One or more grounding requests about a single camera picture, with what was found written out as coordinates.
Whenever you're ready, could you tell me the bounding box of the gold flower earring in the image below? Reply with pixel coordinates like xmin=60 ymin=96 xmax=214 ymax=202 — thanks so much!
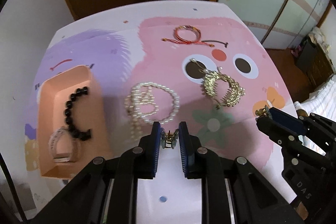
xmin=255 ymin=105 xmax=270 ymax=117
xmin=161 ymin=128 xmax=179 ymax=149

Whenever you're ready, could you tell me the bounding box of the black bead bracelet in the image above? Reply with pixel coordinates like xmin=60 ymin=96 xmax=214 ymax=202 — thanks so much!
xmin=64 ymin=86 xmax=92 ymax=142

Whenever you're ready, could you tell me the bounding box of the white smart watch band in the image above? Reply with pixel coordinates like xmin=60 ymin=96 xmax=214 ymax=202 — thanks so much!
xmin=49 ymin=127 xmax=80 ymax=163

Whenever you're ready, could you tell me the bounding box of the plaid bed cover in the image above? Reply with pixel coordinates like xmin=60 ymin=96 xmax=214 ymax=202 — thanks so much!
xmin=294 ymin=74 xmax=336 ymax=154

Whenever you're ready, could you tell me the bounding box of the dark wooden side cabinet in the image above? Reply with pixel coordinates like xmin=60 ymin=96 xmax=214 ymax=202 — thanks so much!
xmin=295 ymin=35 xmax=335 ymax=88

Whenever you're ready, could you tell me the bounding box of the colourful cartoon table mat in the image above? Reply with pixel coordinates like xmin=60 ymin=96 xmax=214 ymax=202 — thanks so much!
xmin=25 ymin=1 xmax=302 ymax=223

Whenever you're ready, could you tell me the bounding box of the peach open storage box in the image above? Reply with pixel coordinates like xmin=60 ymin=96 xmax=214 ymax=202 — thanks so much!
xmin=37 ymin=65 xmax=113 ymax=179

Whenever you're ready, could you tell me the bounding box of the white pearl bracelet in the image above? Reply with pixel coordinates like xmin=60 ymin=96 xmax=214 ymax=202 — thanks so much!
xmin=124 ymin=81 xmax=181 ymax=140

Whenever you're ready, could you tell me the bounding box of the gold leaf necklace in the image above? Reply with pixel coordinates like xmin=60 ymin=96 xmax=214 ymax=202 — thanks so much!
xmin=190 ymin=57 xmax=247 ymax=110

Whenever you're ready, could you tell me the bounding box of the red string bracelet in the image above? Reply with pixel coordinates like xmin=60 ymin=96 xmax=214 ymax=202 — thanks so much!
xmin=161 ymin=24 xmax=229 ymax=48

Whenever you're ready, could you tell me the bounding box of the black cable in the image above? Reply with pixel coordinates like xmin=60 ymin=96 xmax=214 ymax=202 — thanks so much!
xmin=0 ymin=152 xmax=28 ymax=223

